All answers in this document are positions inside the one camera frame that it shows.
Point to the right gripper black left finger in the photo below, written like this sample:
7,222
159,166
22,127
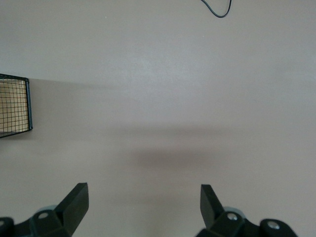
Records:
71,209

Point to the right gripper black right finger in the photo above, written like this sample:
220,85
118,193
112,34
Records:
212,212

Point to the wooden board in basket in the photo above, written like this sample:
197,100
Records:
13,95

